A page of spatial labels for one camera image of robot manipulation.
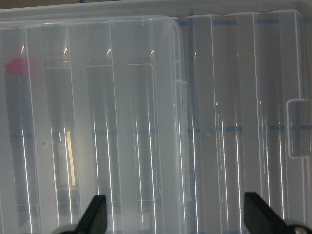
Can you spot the clear plastic box lid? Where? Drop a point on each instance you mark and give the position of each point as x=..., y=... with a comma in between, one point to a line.
x=248, y=69

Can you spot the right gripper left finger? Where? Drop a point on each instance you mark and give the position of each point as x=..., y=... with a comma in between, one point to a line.
x=94, y=220

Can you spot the clear plastic storage box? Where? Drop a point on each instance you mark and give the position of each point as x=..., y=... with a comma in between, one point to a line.
x=101, y=111

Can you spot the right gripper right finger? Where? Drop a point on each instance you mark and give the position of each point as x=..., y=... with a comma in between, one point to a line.
x=259, y=218

